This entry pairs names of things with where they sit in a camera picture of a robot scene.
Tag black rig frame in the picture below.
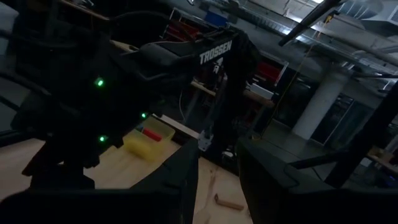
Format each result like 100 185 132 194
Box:
278 0 398 189

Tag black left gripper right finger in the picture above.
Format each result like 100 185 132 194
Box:
235 138 398 224

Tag translucent yellow plastic bin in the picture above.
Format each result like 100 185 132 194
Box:
123 115 176 162

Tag shelf with red bins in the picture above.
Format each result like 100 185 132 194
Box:
164 7 290 91

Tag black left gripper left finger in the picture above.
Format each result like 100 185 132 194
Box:
0 138 200 224

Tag white concrete column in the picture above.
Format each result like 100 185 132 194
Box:
291 71 349 141

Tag red arch block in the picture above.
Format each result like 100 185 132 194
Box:
142 128 163 142

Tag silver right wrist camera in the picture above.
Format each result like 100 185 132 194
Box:
198 129 215 152

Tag long wooden block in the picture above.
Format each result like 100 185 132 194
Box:
213 193 245 212

